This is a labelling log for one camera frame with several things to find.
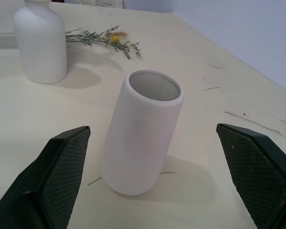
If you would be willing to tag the white cylindrical vase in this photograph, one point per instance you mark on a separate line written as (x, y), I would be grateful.
(143, 133)

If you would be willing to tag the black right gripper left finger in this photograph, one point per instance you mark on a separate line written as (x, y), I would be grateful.
(50, 181)

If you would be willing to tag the white crumpled cloth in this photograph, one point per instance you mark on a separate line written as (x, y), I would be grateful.
(102, 3)

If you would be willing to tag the white bottle-shaped vase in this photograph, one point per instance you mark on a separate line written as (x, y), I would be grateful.
(41, 45)

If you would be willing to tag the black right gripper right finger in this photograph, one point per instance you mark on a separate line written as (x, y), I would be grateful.
(257, 171)

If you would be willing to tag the dried green flower sprig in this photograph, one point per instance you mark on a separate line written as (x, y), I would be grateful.
(105, 40)

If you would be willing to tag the thin dry twig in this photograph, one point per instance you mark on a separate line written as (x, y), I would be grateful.
(212, 88)
(214, 65)
(94, 181)
(255, 124)

